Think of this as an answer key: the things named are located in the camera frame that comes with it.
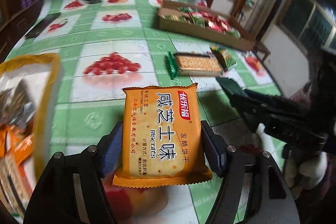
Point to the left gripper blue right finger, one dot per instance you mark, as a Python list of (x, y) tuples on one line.
[(214, 148)]

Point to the green fruit tablecloth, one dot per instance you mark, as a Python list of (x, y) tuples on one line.
[(106, 47)]

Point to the brown cardboard tray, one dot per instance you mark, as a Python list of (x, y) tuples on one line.
[(204, 23)]

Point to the small green yellow snack pack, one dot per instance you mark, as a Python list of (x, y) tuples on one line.
[(224, 57)]

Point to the clear cracker pack green ends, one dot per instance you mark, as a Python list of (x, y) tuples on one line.
[(192, 64)]

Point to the white gloved right hand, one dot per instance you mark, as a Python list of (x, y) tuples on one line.
[(306, 174)]

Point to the orange biscuit pack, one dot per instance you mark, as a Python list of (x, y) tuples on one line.
[(161, 138)]

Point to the dark green snack pack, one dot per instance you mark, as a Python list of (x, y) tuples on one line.
[(231, 88)]

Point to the yellow rimmed white tray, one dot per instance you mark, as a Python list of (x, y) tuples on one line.
[(29, 87)]

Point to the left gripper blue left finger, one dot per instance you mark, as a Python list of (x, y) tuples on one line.
[(110, 149)]

